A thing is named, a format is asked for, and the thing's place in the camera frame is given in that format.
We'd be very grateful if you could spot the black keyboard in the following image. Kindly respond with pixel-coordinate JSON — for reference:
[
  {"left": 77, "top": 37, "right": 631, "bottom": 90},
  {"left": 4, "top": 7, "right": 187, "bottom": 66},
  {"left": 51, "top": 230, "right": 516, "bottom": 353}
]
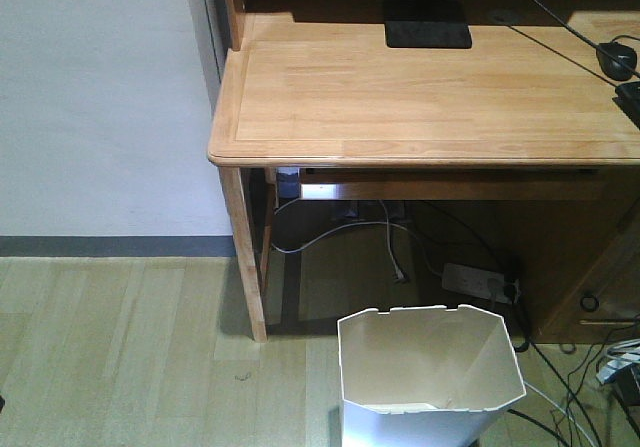
[{"left": 615, "top": 81, "right": 640, "bottom": 127}]

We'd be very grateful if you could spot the wooden desk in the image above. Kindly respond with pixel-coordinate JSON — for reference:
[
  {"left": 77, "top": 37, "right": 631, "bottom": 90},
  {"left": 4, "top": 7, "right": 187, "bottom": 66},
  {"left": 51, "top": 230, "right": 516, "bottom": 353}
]
[{"left": 208, "top": 0, "right": 639, "bottom": 342}]

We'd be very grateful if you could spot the white plastic trash bin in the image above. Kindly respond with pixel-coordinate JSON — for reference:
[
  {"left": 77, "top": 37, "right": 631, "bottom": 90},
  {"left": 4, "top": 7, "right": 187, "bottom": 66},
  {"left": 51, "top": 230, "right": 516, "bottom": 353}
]
[{"left": 337, "top": 304, "right": 526, "bottom": 446}]

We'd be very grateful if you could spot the black cable across desk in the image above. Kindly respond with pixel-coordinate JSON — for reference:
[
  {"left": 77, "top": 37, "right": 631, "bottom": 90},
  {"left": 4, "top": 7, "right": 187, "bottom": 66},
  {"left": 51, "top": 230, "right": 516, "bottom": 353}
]
[{"left": 494, "top": 0, "right": 640, "bottom": 86}]

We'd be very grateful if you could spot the black monitor stand base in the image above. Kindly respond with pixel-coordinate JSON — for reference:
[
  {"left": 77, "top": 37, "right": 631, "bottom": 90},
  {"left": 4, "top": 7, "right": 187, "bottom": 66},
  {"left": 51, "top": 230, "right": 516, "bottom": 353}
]
[{"left": 382, "top": 0, "right": 472, "bottom": 49}]

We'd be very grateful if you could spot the grey cable under desk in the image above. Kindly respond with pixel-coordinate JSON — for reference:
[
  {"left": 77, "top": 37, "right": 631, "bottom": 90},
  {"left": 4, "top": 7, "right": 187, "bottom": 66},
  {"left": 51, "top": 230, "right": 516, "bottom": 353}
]
[{"left": 270, "top": 198, "right": 446, "bottom": 277}]

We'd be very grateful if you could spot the black computer mouse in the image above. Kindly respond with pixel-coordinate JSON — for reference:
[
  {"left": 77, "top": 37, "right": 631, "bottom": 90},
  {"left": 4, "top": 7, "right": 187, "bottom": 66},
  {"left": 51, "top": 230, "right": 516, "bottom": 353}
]
[{"left": 596, "top": 41, "right": 638, "bottom": 81}]

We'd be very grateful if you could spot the white power strip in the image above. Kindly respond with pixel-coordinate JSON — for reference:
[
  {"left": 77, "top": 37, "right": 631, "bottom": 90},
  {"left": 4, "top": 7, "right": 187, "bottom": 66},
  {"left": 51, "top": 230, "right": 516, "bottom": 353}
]
[{"left": 442, "top": 263, "right": 521, "bottom": 304}]

